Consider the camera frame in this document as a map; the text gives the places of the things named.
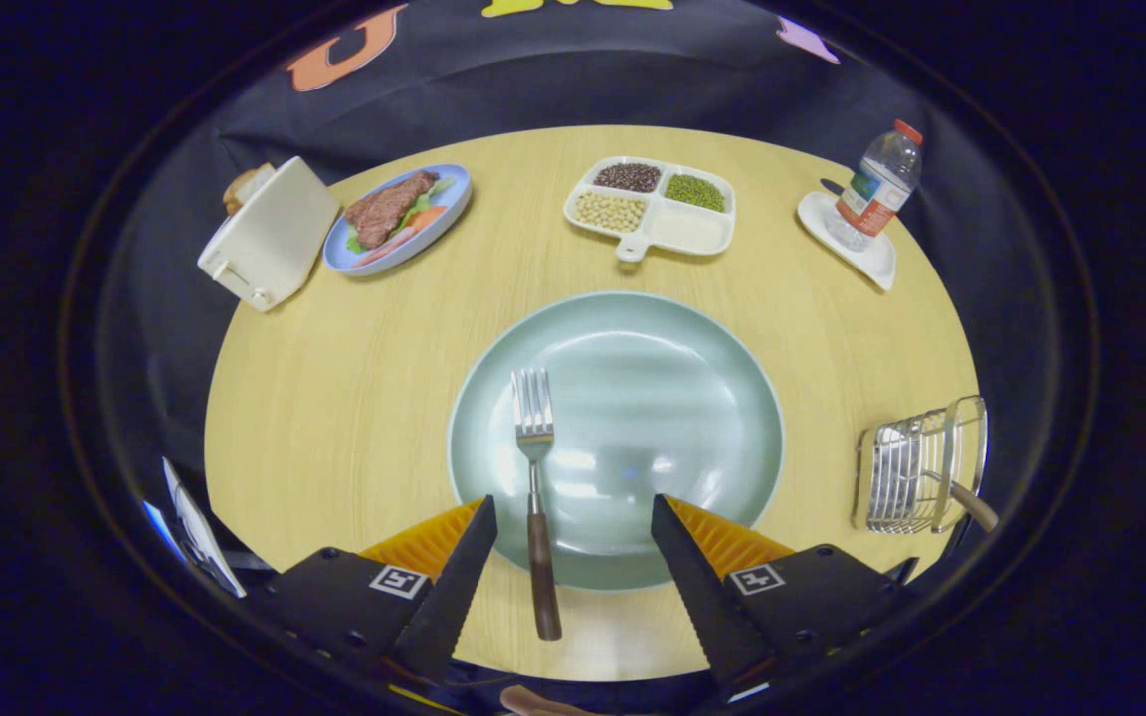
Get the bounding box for spoon with wooden handle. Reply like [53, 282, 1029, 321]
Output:
[921, 469, 1000, 532]

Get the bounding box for pale green plate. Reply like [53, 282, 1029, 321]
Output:
[448, 291, 786, 593]

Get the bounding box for clear water bottle red cap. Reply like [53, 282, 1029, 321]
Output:
[825, 119, 924, 252]

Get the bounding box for metal wire basket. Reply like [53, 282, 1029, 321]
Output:
[852, 396, 989, 535]

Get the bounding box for pile of green beans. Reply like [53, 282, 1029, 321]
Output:
[665, 173, 727, 212]

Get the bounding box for white square coaster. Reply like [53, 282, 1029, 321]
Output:
[797, 190, 897, 292]

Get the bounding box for white toaster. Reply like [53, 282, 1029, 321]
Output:
[197, 156, 342, 313]

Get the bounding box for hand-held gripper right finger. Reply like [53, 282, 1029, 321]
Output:
[650, 494, 917, 702]

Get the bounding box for salad vegetables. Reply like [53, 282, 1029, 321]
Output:
[346, 177, 457, 265]

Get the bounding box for pile of dark red beans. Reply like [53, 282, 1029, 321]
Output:
[593, 162, 663, 193]

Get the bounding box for white divided dish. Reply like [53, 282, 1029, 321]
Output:
[563, 156, 737, 263]

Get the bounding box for brown steak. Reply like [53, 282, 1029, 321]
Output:
[344, 170, 440, 250]

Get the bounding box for black backdrop cloth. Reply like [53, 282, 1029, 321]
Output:
[100, 0, 1061, 598]

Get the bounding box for white board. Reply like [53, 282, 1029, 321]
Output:
[161, 456, 248, 600]

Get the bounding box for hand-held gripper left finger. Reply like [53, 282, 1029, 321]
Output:
[245, 495, 499, 697]

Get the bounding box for fork with wooden handle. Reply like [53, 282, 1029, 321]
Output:
[512, 368, 563, 642]

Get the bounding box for pile of yellow beans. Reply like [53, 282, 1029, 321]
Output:
[573, 191, 648, 234]

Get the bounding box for toasted bread slice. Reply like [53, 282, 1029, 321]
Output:
[223, 163, 276, 215]

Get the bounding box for blue plate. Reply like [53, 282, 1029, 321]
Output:
[323, 163, 473, 276]

